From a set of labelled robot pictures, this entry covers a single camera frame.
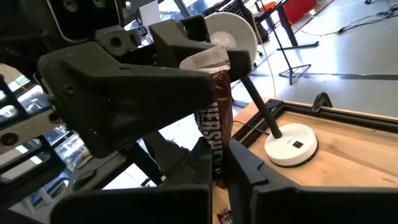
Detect black table clamp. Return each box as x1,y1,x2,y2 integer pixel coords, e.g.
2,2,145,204
310,92,333,113

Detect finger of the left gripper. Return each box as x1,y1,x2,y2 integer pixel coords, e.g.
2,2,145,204
148,14,251,82
37,41,219,159

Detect red box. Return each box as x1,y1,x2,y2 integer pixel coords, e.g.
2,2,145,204
282,0,318,24

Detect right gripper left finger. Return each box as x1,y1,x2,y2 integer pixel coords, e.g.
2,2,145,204
161,136,214,189

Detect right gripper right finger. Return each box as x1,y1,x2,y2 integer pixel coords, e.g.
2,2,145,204
226,138,300,224

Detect floor cable bundle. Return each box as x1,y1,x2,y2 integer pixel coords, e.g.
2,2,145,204
294,2,398,37

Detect white desk lamp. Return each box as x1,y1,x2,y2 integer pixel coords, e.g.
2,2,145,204
203,11,318,168

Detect yellow floor cable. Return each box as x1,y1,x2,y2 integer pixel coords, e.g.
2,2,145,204
248,9,277,99

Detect dark brown candy bar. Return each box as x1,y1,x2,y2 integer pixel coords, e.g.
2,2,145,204
216,208,233,224
179,45,234,189

